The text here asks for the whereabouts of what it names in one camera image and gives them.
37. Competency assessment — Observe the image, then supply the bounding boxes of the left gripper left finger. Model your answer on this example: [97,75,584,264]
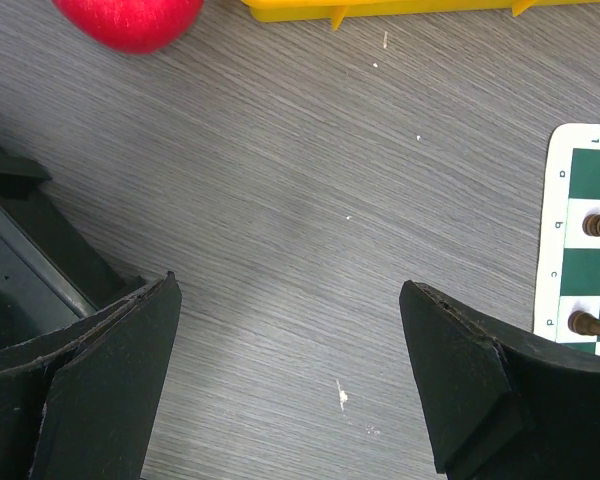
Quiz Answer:
[0,272,182,479]

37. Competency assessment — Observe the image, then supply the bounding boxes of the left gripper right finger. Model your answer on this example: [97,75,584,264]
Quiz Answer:
[399,281,600,479]

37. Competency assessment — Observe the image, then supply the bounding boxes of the green white chess board mat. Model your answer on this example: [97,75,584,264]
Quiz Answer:
[532,123,600,356]

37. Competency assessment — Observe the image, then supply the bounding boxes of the dark chess piece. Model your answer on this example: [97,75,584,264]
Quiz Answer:
[568,310,600,336]

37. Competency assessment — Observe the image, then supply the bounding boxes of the red apple on table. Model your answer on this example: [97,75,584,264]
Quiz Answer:
[54,0,204,54]

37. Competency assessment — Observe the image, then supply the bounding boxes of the yellow plastic fruit tray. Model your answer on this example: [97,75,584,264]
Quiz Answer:
[243,0,600,30]

